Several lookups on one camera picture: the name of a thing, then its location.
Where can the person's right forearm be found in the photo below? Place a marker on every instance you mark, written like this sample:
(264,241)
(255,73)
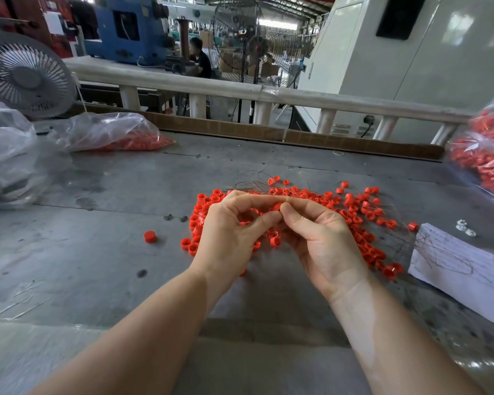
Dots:
(412,341)

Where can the person's left hand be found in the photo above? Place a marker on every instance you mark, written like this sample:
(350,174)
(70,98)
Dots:
(229,238)

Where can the blue industrial machine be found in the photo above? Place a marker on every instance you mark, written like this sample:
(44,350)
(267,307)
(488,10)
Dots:
(144,41)

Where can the red industrial machine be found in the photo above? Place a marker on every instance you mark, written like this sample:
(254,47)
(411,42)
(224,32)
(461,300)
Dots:
(26,19)

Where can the white metal railing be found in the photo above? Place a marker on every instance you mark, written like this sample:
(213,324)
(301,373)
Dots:
(199,82)

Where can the person's right hand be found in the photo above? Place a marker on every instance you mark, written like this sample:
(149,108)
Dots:
(329,242)

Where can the clear bag with red pieces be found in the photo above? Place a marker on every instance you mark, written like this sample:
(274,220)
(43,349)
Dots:
(103,131)

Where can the white paper sheet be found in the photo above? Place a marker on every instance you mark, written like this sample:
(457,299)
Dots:
(463,274)

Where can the black pedestal fan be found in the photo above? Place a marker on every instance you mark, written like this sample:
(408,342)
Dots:
(257,49)

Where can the large grey machine cabinet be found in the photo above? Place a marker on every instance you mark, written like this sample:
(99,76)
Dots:
(453,57)

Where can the brown wooden board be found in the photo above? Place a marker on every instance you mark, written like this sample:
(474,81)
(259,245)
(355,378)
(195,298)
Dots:
(239,130)

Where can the white desk fan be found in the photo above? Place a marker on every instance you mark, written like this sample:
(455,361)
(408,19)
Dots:
(26,75)

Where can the crumpled clear plastic bag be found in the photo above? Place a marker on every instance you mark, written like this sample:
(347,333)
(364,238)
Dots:
(4,152)

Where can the lone red ring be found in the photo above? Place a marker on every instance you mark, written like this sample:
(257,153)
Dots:
(151,236)

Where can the small clear plastic piece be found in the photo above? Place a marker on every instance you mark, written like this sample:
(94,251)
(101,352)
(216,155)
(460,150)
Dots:
(471,232)
(462,224)

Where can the pile of red plastic rings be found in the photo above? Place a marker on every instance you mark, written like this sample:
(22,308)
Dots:
(362,209)

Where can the large clear bag red pieces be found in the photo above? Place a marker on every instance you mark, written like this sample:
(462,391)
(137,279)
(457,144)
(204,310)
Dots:
(482,152)

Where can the person's left forearm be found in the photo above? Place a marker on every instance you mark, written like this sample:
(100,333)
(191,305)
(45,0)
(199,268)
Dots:
(136,337)

